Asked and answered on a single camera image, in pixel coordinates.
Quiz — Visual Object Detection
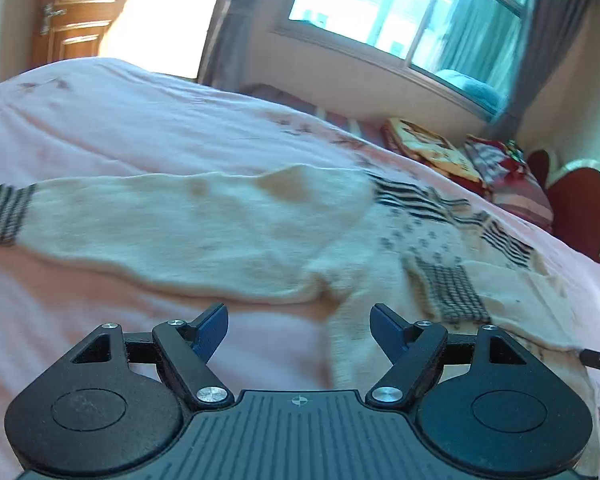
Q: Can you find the teal cloth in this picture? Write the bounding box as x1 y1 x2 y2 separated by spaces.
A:
435 67 506 116

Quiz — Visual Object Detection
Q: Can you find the pink floral blanket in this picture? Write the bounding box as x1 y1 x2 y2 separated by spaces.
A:
0 57 600 480

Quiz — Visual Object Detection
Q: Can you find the red heart-shaped headboard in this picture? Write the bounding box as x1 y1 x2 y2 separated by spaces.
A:
527 149 600 273

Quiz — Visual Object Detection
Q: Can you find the wooden door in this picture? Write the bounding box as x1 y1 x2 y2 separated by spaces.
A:
30 0 131 66

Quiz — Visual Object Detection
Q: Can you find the metal door handle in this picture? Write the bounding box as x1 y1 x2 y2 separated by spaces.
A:
40 4 68 36

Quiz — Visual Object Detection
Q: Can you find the colourful crumpled cloth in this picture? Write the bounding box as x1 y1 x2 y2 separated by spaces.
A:
500 139 529 167

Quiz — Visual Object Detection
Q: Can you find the yellow patterned pillow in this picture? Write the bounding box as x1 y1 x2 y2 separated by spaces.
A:
382 117 486 188

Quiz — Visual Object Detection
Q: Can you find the grey curtain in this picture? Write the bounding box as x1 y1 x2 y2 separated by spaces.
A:
197 0 261 91
490 0 600 136

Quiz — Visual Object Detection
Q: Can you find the window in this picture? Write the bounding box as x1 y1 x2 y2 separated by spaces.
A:
287 0 538 121

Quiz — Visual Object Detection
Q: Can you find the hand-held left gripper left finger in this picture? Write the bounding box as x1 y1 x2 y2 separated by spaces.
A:
67 302 236 409

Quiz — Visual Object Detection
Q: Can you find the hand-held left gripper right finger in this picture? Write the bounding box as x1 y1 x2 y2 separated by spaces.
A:
365 302 531 409

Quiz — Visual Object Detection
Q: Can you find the cream knit sweater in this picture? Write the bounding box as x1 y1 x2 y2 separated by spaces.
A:
0 165 588 391

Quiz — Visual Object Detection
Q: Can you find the striped pillow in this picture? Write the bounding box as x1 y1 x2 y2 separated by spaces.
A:
462 134 555 233

